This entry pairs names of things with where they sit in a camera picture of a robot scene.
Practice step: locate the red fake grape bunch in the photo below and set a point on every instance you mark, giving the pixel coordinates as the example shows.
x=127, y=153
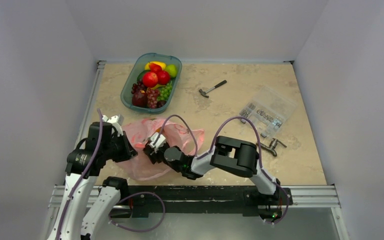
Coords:
x=152, y=98

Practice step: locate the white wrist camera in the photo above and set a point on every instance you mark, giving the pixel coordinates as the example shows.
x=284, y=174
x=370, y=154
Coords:
x=156, y=141
x=116, y=121

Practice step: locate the dark purple grape bunch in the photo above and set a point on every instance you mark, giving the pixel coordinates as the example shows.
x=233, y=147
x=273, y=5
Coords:
x=138, y=86

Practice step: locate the green fake avocado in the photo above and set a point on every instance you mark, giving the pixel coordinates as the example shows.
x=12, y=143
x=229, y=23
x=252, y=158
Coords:
x=141, y=75

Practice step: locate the clear plastic screw box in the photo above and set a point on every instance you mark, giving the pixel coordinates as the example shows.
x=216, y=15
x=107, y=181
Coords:
x=268, y=111

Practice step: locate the dark red fake apple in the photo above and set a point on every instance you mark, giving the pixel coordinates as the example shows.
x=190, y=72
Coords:
x=140, y=99

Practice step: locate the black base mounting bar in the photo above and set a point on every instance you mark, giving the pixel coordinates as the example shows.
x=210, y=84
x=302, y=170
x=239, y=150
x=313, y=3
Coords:
x=183, y=199

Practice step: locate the small red fake tomato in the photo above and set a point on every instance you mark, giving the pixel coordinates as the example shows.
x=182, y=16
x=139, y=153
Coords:
x=163, y=77

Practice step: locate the dark fake plum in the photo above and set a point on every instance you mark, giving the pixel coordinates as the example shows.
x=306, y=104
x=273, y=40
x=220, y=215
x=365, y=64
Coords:
x=161, y=103

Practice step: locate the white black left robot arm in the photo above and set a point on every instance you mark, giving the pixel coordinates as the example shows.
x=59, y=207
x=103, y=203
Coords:
x=75, y=221

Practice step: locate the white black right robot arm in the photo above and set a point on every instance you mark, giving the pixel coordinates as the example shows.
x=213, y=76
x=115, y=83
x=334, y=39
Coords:
x=234, y=156

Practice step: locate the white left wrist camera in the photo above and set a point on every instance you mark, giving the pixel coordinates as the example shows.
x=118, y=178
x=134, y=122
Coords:
x=116, y=121

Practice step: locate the teal plastic basin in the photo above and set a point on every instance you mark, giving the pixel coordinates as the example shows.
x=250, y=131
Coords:
x=126, y=94

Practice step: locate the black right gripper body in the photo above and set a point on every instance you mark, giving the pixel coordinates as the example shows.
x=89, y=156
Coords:
x=153, y=151

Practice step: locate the green fake grape bunch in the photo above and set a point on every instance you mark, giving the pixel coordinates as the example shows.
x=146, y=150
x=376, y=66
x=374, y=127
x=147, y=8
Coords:
x=164, y=92

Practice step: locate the small black handled hammer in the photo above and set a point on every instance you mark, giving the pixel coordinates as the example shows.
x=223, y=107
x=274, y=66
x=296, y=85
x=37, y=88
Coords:
x=205, y=93

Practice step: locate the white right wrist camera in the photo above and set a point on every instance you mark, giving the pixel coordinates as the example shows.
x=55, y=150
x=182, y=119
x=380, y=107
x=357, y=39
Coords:
x=156, y=141

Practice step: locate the pink plastic bag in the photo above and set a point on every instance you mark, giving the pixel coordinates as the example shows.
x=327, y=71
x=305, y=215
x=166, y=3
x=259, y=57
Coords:
x=140, y=167

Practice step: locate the yellow fake mango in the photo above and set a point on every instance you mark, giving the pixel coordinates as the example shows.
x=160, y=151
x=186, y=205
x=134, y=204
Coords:
x=162, y=64

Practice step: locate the yellow fake banana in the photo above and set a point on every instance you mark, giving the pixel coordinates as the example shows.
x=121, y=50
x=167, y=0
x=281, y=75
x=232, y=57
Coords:
x=157, y=86

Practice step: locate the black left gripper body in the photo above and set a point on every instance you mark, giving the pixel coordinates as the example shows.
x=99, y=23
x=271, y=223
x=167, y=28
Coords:
x=117, y=149

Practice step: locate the yellow green fake pear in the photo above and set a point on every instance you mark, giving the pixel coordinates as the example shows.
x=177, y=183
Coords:
x=172, y=70

